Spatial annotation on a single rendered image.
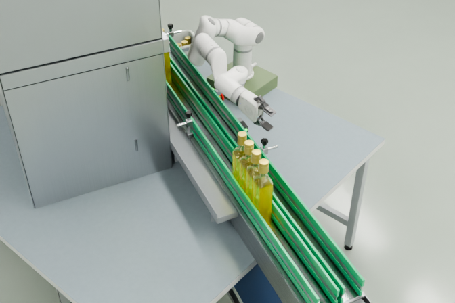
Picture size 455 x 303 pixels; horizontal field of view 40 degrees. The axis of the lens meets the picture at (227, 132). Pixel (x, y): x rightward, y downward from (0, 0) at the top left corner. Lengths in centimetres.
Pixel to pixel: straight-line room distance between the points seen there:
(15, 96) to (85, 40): 32
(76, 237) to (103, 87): 59
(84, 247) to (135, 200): 30
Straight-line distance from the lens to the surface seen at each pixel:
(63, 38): 225
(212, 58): 261
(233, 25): 291
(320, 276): 211
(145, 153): 263
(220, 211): 235
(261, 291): 248
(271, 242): 219
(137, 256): 239
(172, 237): 244
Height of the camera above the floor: 255
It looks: 38 degrees down
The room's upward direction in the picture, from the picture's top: straight up
